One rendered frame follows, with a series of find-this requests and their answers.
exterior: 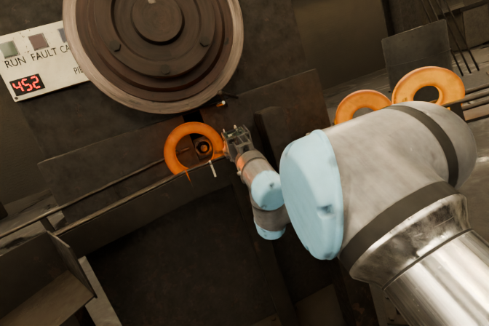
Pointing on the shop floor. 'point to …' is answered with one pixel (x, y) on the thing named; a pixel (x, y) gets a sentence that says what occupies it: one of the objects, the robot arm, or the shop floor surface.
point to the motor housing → (352, 296)
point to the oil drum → (418, 54)
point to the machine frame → (129, 313)
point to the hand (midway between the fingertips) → (230, 137)
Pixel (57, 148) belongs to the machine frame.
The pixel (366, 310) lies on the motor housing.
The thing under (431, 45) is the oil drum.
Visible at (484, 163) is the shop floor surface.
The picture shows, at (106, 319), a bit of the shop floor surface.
